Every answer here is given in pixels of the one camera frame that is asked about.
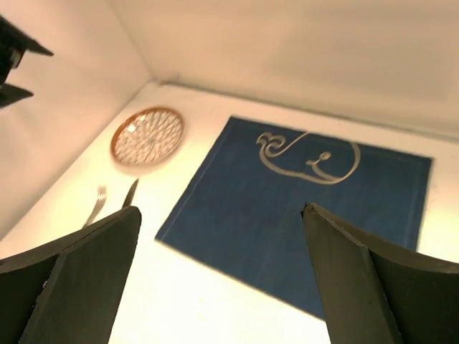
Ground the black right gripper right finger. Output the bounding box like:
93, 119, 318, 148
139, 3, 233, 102
301, 203, 458, 344

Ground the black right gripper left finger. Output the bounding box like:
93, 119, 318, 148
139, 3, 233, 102
1, 206, 142, 343

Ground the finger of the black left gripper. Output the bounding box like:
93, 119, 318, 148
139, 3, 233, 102
1, 16, 54, 56
0, 84, 34, 108

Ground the floral plate with orange rim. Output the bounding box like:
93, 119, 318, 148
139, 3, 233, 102
110, 106, 185, 167

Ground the dark blue cloth napkin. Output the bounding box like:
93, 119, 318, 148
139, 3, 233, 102
156, 116, 432, 317

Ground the black table knife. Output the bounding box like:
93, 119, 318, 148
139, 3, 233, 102
122, 178, 139, 208

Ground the silver fork teal handle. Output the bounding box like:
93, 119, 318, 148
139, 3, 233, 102
82, 185, 107, 229

